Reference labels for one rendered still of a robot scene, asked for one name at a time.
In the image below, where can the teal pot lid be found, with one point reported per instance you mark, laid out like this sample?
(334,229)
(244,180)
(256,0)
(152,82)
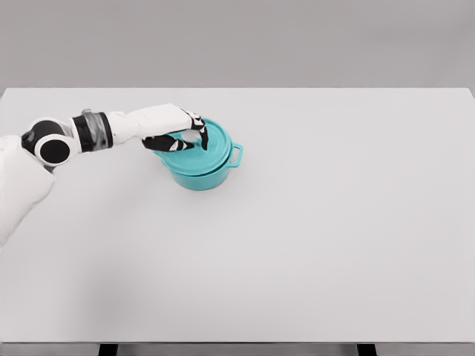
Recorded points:
(215,148)

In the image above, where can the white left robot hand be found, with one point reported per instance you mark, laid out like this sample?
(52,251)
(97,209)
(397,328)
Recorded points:
(167,119)

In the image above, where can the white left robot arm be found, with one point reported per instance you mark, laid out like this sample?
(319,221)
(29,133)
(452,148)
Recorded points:
(92,130)

